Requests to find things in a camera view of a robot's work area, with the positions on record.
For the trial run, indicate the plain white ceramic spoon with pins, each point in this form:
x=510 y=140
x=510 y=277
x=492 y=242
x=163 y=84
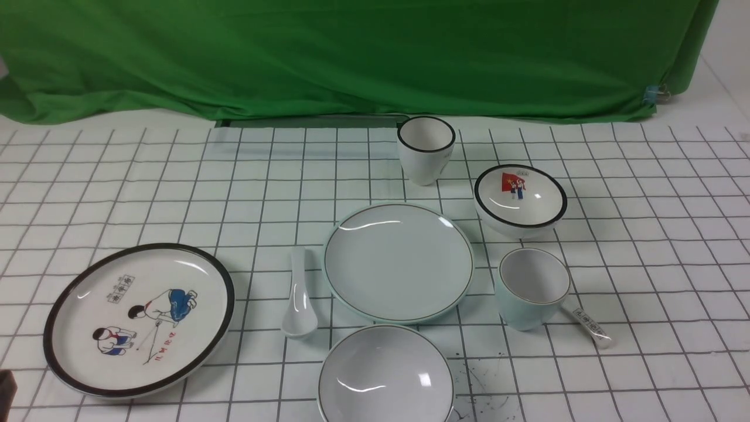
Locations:
x=300 y=319

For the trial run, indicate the pale blue bowl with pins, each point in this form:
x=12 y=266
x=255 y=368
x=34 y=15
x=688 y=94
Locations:
x=385 y=372

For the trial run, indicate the pale blue cup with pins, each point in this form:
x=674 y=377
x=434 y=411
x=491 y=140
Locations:
x=531 y=287

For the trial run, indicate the black robot arm with PiPER label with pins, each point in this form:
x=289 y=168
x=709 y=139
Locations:
x=8 y=391

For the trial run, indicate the pale blue plate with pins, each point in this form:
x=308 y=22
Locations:
x=398 y=263

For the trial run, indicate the black-rimmed white cup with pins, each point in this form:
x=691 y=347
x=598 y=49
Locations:
x=424 y=147

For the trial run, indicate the black-rimmed illustrated bowl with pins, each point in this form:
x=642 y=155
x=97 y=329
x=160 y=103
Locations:
x=519 y=201

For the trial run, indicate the black-rimmed illustrated plate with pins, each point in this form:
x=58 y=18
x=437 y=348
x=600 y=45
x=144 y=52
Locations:
x=139 y=321

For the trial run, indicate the blue binder clip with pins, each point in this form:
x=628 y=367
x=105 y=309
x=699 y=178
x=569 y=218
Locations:
x=656 y=94

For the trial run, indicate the green backdrop cloth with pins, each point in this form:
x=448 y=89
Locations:
x=553 y=61

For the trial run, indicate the white spoon with printed handle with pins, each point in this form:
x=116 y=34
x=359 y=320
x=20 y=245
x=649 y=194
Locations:
x=595 y=331

